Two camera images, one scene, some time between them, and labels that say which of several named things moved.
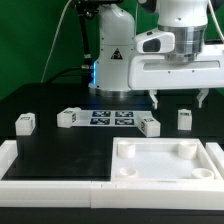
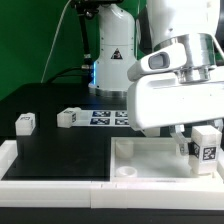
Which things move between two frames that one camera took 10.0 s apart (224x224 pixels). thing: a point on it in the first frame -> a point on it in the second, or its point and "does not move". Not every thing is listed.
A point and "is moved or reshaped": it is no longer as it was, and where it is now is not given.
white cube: (184, 119) is moved or reshaped
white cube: (150, 127) does not move
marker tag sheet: (111, 118) does not move
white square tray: (161, 159) does not move
